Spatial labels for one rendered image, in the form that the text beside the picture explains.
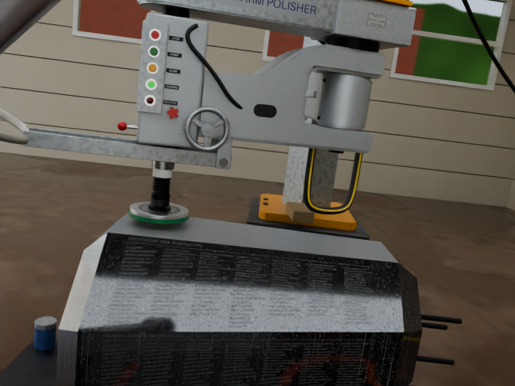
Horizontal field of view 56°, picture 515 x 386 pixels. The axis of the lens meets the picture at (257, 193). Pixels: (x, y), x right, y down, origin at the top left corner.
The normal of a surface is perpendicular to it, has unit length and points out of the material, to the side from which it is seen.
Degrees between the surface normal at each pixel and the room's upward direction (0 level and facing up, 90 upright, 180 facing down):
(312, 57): 90
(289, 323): 45
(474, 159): 90
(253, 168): 90
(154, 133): 90
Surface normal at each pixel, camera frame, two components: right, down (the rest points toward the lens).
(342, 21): 0.25, 0.22
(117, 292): 0.11, -0.55
